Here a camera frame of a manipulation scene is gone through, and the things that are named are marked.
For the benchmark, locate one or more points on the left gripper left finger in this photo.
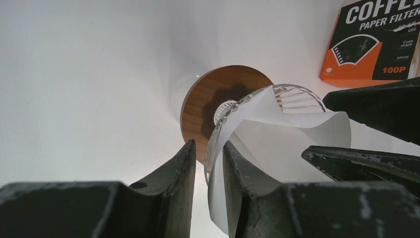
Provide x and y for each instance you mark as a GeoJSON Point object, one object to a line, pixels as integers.
{"type": "Point", "coordinates": [156, 206]}

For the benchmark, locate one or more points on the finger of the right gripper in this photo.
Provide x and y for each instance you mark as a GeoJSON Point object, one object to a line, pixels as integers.
{"type": "Point", "coordinates": [392, 108]}
{"type": "Point", "coordinates": [346, 164]}

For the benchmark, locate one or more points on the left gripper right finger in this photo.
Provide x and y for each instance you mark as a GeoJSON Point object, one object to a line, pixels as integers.
{"type": "Point", "coordinates": [259, 206]}

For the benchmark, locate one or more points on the white paper coffee filter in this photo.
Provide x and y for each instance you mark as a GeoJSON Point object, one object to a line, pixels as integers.
{"type": "Point", "coordinates": [274, 149]}

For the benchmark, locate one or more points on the clear glass ribbed dripper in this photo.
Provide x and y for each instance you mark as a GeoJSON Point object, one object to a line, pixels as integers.
{"type": "Point", "coordinates": [282, 104]}

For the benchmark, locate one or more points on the glass carafe with wooden collar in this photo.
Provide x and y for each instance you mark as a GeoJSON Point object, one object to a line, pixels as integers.
{"type": "Point", "coordinates": [178, 92]}

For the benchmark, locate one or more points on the orange coffee filter box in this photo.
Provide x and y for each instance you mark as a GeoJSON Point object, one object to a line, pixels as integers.
{"type": "Point", "coordinates": [374, 42]}

